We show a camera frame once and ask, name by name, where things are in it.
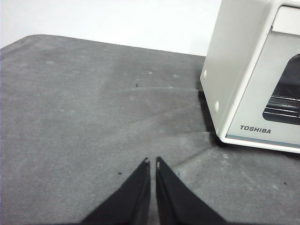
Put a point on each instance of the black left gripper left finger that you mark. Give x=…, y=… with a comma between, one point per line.
x=129, y=201

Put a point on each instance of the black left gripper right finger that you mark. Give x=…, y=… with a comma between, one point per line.
x=180, y=204

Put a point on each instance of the cream toaster oven body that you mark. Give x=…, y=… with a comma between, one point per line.
x=227, y=70

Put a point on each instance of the dark grey felt table cloth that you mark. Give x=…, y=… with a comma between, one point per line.
x=93, y=117

